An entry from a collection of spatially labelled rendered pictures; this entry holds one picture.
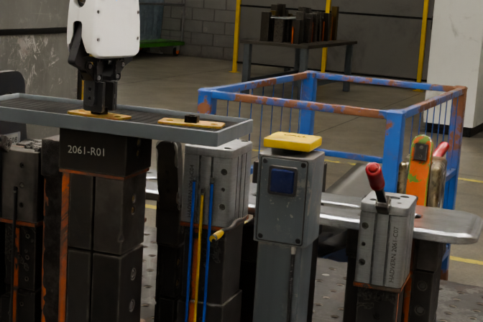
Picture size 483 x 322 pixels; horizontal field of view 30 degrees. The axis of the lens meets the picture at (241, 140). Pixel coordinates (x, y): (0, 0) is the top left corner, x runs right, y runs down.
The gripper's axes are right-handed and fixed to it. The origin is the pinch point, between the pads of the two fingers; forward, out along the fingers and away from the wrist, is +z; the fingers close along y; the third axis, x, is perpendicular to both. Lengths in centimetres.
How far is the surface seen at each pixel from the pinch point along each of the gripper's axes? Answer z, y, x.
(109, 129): 3.4, -4.6, -5.3
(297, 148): 3.7, 3.7, -27.7
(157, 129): 2.6, -3.4, -11.8
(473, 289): 49, 103, -26
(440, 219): 19, 42, -35
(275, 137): 2.8, 3.9, -24.4
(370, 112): 26, 202, 41
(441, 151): 13, 70, -26
